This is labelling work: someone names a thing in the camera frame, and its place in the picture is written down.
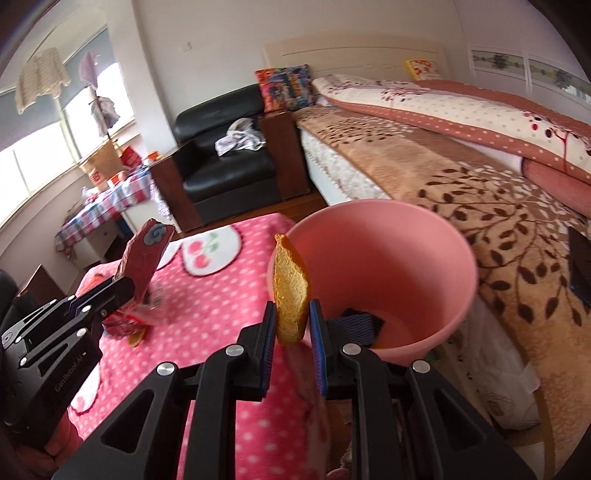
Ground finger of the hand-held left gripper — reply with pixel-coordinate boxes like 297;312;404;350
18;318;100;370
2;276;136;344

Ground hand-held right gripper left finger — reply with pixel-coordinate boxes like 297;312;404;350
76;300;278;480

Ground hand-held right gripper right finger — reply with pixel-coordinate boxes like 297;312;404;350
308;299;539;480

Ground blue foam fruit net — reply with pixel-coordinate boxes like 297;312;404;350
325;316;376;348

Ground red snack wrapper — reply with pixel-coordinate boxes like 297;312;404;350
102;218;176;347

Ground golden bread slice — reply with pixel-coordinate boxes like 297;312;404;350
272;233;311;347

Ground pink plastic bucket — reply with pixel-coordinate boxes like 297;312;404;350
268;198;478;365

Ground white drawer table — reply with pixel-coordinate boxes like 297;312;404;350
69;217;127;271

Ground black leather armchair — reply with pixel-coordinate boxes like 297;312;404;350
0;264;68;324
150;83;311;232

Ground plaid tablecloth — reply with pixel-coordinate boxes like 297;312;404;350
54;164;155;252

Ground brown paper bag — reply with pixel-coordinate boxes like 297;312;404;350
79;141;122;192

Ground bay window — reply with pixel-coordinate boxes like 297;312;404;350
0;28;139;217

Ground white plastic bag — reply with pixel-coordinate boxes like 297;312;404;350
443;295;542;430

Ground white quilted mattress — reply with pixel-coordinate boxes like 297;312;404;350
299;127;393;206

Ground hanging clothes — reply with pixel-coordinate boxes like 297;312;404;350
78;51;120;137

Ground crumpled white cloth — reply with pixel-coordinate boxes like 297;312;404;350
215;117;267;157

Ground brown leaf pattern blanket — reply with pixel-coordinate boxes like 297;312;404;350
295;106;591;467

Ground cream knitted garment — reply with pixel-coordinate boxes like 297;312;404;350
14;48;70;116

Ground comic print cushion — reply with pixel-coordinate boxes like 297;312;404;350
254;65;319;114

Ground floral dotted quilt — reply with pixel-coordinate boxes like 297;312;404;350
311;74;591;204

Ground cream bed headboard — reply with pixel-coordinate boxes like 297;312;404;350
262;39;451;86

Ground yellow floral pillow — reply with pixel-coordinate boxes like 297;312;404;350
405;59;444;81

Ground white wardrobe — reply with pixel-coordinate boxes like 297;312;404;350
466;44;591;107

